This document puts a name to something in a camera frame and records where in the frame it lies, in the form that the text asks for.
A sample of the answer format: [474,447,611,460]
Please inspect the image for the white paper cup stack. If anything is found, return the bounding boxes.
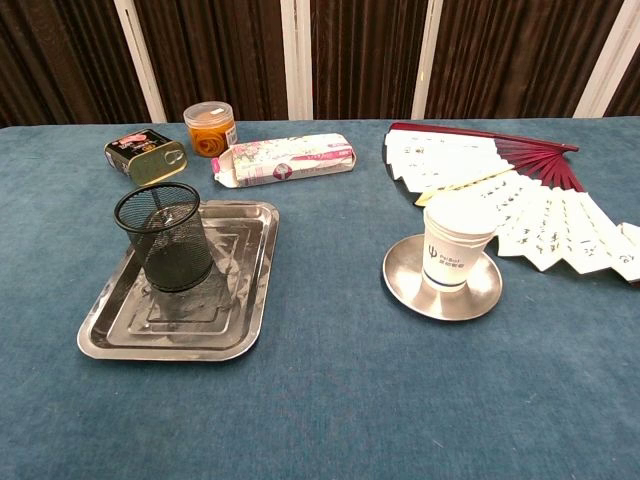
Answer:
[422,193,497,293]

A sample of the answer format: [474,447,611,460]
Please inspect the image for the black mesh pen holder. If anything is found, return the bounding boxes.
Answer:
[113,182,215,293]

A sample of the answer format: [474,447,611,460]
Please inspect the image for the round steel plate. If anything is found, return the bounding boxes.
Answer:
[382,233,504,322]

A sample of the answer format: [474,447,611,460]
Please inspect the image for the pink floral carton box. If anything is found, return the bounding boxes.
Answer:
[210,132,357,190]

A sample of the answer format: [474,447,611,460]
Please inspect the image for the rectangular steel tray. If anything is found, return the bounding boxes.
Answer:
[76,199,281,362]

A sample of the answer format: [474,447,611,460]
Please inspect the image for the clear jar orange contents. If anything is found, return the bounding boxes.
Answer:
[182,100,239,159]

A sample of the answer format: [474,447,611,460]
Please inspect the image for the blue felt table cover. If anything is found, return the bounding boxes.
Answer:
[0,117,640,480]

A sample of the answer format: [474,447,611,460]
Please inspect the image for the black gold tin can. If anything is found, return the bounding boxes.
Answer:
[103,127,189,187]

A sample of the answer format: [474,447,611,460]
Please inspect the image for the brown curtain panel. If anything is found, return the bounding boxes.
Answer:
[424,0,626,120]
[604,59,640,119]
[133,0,290,123]
[309,0,430,121]
[0,0,151,129]

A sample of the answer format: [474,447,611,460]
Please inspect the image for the paper folding fan red ribs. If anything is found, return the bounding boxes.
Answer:
[383,121,640,287]

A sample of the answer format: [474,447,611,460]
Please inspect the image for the white partition post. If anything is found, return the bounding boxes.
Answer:
[113,0,169,124]
[410,0,442,120]
[279,0,315,121]
[572,0,640,119]

